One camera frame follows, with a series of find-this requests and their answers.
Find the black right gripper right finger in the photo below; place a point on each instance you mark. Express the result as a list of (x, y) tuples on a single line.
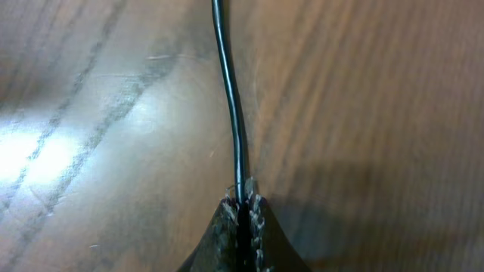
[(271, 250)]

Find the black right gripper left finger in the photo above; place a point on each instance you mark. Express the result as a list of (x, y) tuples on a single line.
[(217, 249)]

